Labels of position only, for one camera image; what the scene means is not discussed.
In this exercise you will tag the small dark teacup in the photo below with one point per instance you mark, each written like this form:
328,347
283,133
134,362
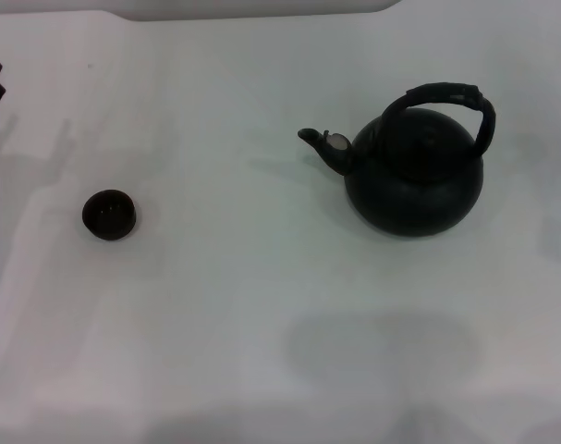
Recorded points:
110,215

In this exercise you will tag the black round teapot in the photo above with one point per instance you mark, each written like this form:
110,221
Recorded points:
414,194

